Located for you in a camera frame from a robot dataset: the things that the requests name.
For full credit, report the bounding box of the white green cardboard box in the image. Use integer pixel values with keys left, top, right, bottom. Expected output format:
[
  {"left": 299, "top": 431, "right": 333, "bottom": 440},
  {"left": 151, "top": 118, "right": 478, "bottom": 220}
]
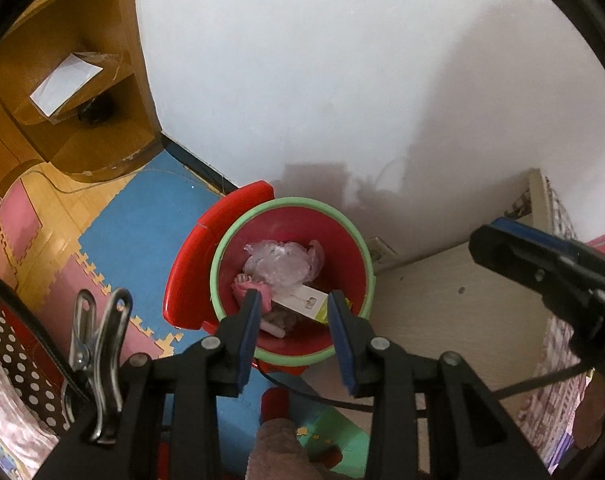
[{"left": 271, "top": 284, "right": 332, "bottom": 327}]

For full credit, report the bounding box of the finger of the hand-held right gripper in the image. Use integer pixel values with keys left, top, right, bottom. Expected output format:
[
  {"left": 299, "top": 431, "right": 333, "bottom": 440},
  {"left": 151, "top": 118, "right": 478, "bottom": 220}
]
[
  {"left": 469, "top": 224, "right": 605, "bottom": 322},
  {"left": 490, "top": 216, "right": 605, "bottom": 292}
]

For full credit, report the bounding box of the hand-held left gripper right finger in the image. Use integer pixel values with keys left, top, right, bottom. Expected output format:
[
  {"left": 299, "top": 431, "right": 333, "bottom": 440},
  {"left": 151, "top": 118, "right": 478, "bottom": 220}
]
[{"left": 327, "top": 289, "right": 553, "bottom": 480}]

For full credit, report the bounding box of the silver metal spring clip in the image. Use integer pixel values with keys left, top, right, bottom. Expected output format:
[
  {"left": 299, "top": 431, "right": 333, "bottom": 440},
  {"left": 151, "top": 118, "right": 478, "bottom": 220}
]
[{"left": 66, "top": 286, "right": 134, "bottom": 444}]

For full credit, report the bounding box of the black polka dot cloth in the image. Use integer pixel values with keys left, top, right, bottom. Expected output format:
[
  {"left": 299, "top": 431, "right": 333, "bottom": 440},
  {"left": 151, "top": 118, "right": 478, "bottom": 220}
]
[{"left": 0, "top": 284, "right": 72, "bottom": 437}]

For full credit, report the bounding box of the pink floral quilt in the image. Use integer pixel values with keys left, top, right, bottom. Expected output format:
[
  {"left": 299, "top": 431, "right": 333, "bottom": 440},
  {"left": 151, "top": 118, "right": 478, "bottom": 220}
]
[{"left": 0, "top": 345, "right": 69, "bottom": 480}]

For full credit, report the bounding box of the wall power socket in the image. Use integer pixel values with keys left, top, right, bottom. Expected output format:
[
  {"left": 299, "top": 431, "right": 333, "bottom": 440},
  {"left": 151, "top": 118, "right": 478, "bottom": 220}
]
[{"left": 367, "top": 236, "right": 399, "bottom": 264}]

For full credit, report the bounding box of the red bin with green rim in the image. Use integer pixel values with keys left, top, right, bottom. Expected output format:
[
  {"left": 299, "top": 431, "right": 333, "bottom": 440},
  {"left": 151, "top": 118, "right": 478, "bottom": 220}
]
[{"left": 162, "top": 179, "right": 311, "bottom": 377}]

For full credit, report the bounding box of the clear plastic bag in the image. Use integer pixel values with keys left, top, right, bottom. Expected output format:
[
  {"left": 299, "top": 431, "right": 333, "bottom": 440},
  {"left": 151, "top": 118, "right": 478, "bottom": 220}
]
[{"left": 241, "top": 239, "right": 327, "bottom": 294}]

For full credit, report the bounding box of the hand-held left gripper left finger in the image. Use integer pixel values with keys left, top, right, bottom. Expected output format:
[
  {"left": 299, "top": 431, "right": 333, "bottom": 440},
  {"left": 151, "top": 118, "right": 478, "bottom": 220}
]
[{"left": 32, "top": 289, "right": 263, "bottom": 480}]

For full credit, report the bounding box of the black cable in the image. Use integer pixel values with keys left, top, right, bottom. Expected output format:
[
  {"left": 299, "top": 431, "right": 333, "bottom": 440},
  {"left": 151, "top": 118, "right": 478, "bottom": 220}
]
[
  {"left": 0, "top": 264, "right": 92, "bottom": 402},
  {"left": 255, "top": 359, "right": 592, "bottom": 417}
]

